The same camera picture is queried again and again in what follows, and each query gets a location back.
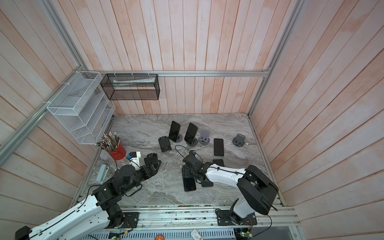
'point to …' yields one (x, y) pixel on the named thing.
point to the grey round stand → (179, 138)
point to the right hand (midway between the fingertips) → (187, 170)
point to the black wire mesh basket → (131, 86)
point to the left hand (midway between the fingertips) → (157, 167)
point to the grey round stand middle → (194, 142)
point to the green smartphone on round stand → (174, 131)
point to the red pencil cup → (118, 153)
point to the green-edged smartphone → (219, 162)
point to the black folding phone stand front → (207, 183)
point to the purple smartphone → (189, 184)
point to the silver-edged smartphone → (218, 147)
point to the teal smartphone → (190, 135)
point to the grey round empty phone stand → (239, 140)
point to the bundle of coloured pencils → (109, 142)
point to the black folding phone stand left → (164, 143)
